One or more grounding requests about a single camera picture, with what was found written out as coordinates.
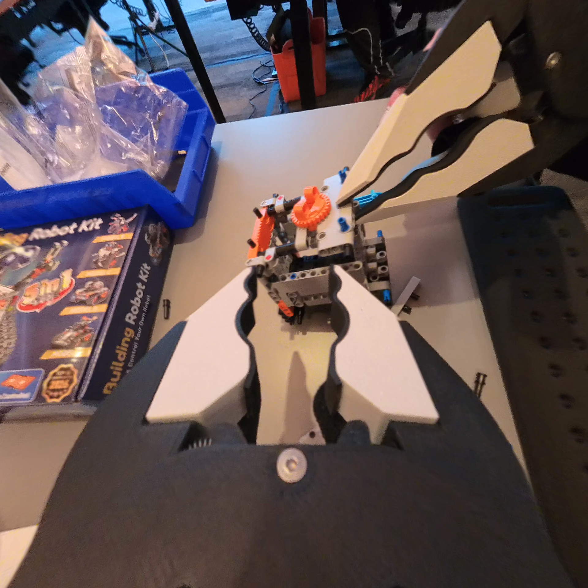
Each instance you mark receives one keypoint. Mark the blue plastic bin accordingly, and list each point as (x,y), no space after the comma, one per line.
(175,193)

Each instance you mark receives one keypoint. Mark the orange container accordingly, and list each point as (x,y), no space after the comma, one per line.
(299,64)

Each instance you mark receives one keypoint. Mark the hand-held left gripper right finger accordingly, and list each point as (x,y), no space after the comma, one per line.
(386,367)

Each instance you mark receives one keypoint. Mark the blue robot kit box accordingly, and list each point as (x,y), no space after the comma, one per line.
(83,303)

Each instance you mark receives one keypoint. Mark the black connector pin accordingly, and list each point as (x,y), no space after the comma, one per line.
(168,308)
(479,381)

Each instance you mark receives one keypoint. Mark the black studded panel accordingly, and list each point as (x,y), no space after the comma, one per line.
(542,349)

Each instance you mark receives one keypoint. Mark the orange gear frame assembly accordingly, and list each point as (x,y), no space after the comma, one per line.
(317,248)

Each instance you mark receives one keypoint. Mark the clear plastic bags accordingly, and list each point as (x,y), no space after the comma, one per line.
(92,119)

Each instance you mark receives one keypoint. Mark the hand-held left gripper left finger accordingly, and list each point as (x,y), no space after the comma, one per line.
(197,367)

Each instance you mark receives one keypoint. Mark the black pole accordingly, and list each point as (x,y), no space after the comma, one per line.
(195,60)

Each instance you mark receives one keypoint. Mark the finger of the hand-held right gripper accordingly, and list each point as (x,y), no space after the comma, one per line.
(423,101)
(469,161)

